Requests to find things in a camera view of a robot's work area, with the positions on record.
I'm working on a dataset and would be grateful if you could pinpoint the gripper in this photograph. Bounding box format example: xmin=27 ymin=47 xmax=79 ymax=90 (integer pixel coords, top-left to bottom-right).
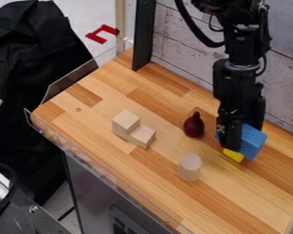
xmin=211 ymin=58 xmax=266 ymax=153

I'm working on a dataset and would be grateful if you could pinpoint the blue rectangular block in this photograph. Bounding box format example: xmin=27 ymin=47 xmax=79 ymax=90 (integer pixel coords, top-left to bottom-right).
xmin=238 ymin=122 xmax=269 ymax=162

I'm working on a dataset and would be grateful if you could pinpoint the yellow square block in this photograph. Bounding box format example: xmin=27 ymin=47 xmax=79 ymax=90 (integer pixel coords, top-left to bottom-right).
xmin=222 ymin=147 xmax=247 ymax=164

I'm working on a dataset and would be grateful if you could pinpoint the dark red drop-shaped toy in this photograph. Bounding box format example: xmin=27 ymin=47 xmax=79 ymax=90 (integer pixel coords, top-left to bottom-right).
xmin=181 ymin=111 xmax=207 ymax=138

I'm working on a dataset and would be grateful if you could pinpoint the beige wooden cylinder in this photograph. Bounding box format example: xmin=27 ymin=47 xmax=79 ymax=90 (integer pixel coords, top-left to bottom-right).
xmin=177 ymin=152 xmax=204 ymax=183

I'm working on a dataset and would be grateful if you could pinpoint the beige stepped wooden block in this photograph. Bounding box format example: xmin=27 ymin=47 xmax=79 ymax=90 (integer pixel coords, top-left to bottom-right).
xmin=111 ymin=109 xmax=158 ymax=150

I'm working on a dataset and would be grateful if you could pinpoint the red floor marker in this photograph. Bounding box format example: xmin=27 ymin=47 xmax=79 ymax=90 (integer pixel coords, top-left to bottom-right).
xmin=83 ymin=24 xmax=121 ymax=46

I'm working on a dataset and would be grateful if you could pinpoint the black bag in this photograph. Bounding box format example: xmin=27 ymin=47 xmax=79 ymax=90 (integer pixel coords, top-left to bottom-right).
xmin=0 ymin=0 xmax=101 ymax=206

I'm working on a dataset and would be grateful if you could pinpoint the black post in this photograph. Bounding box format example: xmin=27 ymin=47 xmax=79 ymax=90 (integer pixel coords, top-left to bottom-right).
xmin=130 ymin=0 xmax=158 ymax=72

